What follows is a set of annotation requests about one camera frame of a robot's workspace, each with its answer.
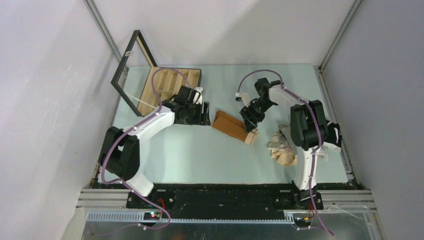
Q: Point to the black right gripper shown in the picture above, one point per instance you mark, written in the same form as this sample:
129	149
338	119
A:
247	112

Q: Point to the left controller board with leds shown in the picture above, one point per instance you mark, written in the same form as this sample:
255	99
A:
152	216

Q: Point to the controller board with leds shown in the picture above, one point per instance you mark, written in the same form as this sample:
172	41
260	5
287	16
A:
152	216
303	222

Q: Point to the black divided storage box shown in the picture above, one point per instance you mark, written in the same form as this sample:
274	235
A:
138	75

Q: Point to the orange-brown underwear with cream waistband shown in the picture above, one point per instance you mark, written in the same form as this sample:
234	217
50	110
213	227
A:
233	127

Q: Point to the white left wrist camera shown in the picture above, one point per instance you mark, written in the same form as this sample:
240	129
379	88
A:
198	98

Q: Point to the right controller board with leds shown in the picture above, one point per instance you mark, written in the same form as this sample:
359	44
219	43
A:
303	222

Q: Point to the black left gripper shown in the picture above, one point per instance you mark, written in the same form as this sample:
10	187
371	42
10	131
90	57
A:
197	120

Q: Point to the beige crumpled underwear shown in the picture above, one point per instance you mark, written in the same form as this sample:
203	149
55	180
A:
281	150

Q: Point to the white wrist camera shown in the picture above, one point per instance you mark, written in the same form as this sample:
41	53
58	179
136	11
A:
244	98
198	98

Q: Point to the grey slotted cable duct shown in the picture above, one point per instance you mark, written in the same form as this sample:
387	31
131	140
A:
137	217

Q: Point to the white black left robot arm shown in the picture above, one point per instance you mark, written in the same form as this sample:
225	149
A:
120	152

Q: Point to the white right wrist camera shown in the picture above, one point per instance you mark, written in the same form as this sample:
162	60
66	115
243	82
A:
244	98

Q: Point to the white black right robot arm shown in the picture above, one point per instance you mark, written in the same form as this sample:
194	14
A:
309	130

